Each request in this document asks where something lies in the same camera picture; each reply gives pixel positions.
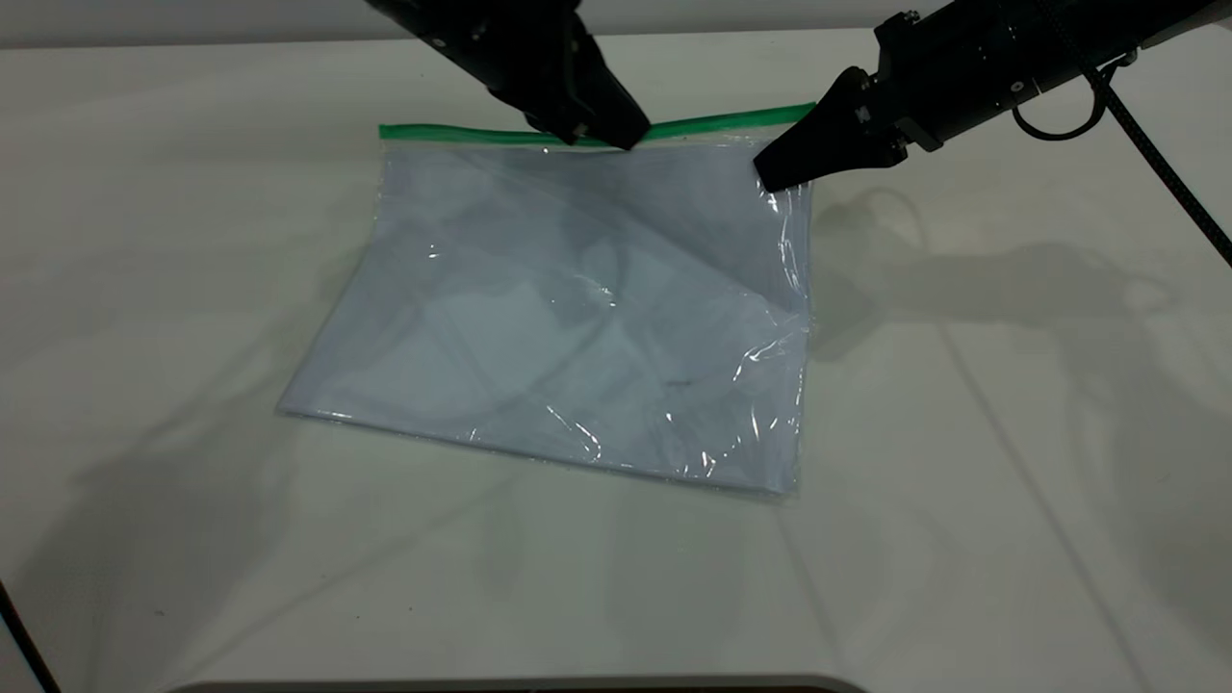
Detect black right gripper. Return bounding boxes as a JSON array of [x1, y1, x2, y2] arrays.
[[753, 0, 1062, 193]]

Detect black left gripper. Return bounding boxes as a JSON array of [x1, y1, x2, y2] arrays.
[[364, 0, 653, 152]]

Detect clear plastic zipper bag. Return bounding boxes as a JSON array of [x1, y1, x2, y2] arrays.
[[277, 102, 819, 500]]

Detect braided black cable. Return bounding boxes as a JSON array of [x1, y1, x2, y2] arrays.
[[1035, 0, 1232, 268]]

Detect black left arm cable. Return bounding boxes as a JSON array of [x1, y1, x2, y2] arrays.
[[0, 577, 61, 693]]

